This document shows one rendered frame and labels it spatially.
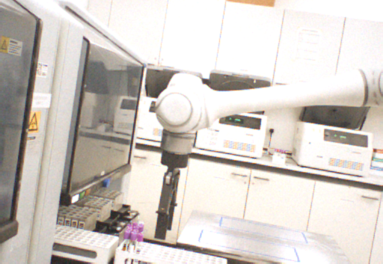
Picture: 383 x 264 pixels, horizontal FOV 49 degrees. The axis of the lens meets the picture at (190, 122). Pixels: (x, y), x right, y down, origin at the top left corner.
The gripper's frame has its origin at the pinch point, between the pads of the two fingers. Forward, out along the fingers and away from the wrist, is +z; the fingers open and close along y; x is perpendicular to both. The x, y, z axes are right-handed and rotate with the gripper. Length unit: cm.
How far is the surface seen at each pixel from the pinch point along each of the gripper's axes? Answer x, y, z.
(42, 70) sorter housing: 27, -28, -36
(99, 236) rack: 18.3, 2.6, 7.8
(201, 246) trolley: -9.8, 24.5, 12.2
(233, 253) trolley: -20.4, 24.3, 12.6
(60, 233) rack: 28.5, -1.1, 7.8
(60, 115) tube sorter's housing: 27.1, -15.2, -26.2
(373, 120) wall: -136, 292, -44
